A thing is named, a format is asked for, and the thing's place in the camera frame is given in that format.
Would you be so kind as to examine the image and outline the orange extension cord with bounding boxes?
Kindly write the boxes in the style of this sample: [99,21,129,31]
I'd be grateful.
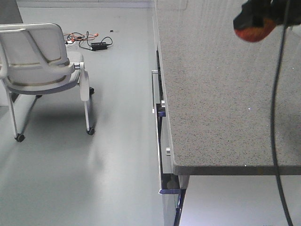
[63,32,99,45]

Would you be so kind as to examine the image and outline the grey kitchen counter cabinets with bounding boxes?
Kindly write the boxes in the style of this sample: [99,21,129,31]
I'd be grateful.
[155,0,287,226]

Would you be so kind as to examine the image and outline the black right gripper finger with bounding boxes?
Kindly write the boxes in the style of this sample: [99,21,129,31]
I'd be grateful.
[233,0,301,30]

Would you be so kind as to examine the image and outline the red apple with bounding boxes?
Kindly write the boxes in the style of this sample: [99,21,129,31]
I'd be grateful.
[234,19,276,42]

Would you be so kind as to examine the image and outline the black power adapter cable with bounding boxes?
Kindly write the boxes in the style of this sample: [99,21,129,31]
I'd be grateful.
[79,31,113,52]

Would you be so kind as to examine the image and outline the white office chair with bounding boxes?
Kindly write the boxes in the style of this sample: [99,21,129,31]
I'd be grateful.
[0,23,95,142]

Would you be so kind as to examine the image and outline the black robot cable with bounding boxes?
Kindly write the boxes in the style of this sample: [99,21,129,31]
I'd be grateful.
[270,0,294,226]

